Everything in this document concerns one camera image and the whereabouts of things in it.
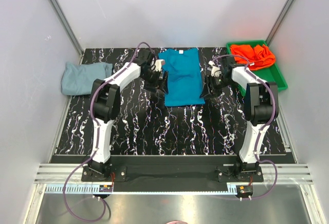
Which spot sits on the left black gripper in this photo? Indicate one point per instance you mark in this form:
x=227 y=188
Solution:
x=159 y=85

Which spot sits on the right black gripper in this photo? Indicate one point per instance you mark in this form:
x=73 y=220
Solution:
x=212 y=91

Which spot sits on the teal blue t shirt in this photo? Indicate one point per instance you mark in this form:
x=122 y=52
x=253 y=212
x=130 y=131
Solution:
x=185 y=83

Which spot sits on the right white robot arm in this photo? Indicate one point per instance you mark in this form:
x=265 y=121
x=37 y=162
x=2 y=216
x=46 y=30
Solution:
x=260 y=109

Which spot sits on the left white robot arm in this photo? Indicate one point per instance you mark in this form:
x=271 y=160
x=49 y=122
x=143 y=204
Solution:
x=106 y=101

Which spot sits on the orange t shirt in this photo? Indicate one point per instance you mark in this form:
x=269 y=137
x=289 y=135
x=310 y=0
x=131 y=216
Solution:
x=259 y=56

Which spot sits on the folded grey-blue t shirt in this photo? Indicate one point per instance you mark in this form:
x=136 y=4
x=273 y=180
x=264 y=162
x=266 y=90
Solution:
x=78 y=80

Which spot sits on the right black connector box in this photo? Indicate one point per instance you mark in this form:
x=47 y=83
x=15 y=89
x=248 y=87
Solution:
x=244 y=191

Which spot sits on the black connector box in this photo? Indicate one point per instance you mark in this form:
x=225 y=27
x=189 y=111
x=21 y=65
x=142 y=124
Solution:
x=106 y=188
x=244 y=191

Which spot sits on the left black connector box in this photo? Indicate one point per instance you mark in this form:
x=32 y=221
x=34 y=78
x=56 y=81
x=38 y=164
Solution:
x=106 y=188

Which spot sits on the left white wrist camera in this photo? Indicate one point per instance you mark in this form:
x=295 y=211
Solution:
x=158 y=65

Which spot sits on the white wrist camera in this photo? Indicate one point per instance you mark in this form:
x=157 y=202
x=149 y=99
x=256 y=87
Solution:
x=158 y=65
x=215 y=71

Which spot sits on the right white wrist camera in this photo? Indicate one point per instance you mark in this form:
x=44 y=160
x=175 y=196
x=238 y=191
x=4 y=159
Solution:
x=215 y=71

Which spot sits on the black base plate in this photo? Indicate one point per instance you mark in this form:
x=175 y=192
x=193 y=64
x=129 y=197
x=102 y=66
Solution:
x=169 y=174

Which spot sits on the aluminium rail frame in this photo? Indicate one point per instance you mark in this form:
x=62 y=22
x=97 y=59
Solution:
x=51 y=178

